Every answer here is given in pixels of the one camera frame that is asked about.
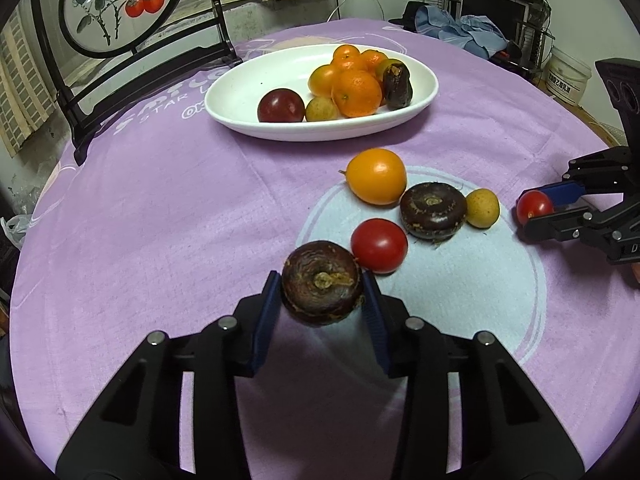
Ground yellow-brown longan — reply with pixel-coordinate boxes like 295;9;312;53
465;188;501;229
305;96;337;122

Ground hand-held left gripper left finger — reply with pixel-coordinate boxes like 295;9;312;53
55;270;281;480

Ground black cap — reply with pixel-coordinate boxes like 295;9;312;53
389;1;426;28

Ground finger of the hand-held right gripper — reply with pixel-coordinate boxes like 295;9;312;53
522;195;638;257
542;146;640;207

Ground blue clothing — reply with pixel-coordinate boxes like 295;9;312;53
414;4;516;61

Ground white oval plate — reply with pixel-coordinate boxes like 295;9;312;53
204;44;440;142

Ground small red cherry tomato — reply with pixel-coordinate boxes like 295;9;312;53
350;218;409;275

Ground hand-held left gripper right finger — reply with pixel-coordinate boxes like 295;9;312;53
362;270;586;480

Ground black framed persimmon painting stand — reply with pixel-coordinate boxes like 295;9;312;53
30;0;241;167

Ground white plastic bucket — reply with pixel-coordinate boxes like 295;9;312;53
542;46;593;107

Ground large orange mandarin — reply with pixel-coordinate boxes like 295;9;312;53
331;70;383;119

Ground purple tablecloth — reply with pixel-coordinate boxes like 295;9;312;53
9;17;636;476

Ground dark brown water chestnut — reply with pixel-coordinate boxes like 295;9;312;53
382;59;414;111
281;240;365;328
399;182;468;241

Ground dark red plum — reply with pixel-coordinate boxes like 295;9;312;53
257;88;306;124

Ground white plastic bag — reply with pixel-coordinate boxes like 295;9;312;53
0;212;33;251

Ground black monitor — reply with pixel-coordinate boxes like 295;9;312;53
457;0;531;36

